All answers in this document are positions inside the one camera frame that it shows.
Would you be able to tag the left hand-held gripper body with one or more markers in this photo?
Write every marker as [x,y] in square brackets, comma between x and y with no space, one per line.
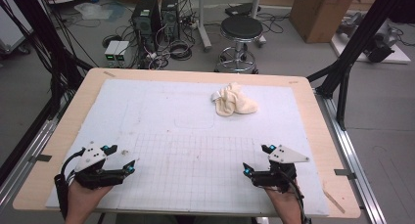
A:
[88,158]

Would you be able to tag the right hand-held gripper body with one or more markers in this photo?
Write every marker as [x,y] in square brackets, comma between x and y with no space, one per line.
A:
[280,175]

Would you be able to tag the cream printed cloth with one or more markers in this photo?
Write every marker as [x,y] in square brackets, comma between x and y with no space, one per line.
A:
[233,101]

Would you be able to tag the person's right hand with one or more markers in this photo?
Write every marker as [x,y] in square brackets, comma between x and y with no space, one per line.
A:
[285,204]

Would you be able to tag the person's left hand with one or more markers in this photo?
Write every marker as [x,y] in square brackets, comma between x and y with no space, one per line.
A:
[83,201]

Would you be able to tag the grey metal table clip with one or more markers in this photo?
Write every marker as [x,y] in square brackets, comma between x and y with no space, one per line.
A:
[40,158]
[345,173]

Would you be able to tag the thin wooden stick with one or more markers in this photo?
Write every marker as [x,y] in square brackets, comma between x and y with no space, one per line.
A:
[333,200]

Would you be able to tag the white grid foam mat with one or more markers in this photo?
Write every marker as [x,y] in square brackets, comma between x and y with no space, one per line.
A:
[182,119]

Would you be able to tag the white power supply unit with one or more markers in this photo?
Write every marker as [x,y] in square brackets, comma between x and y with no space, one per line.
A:
[123,51]
[111,51]

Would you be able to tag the black round stool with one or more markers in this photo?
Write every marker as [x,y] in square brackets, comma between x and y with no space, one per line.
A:
[241,26]

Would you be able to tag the large black computer tower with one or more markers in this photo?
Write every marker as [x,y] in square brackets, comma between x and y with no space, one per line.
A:
[145,18]

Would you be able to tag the clear plastic bag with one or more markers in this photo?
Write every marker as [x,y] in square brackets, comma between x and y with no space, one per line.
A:
[93,10]

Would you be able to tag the flat black box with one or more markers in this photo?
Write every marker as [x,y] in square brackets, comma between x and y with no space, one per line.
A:
[239,9]

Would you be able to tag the large cardboard box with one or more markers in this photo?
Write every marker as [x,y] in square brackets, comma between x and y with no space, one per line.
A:
[319,15]

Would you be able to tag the grey metal stand leg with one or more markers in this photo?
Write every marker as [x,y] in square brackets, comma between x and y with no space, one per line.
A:
[203,22]

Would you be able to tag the slim black computer tower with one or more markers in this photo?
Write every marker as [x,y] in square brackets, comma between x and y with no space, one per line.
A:
[169,18]

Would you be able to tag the grey black robot device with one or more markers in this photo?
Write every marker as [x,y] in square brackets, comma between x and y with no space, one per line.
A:
[380,46]

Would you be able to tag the white floor board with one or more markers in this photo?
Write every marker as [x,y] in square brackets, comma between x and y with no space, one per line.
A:
[396,56]

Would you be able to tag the aluminium rail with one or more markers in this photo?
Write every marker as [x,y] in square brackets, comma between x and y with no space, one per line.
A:
[26,152]
[352,152]

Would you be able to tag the black metal frame post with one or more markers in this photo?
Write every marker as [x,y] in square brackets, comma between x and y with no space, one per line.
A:
[29,18]
[359,38]

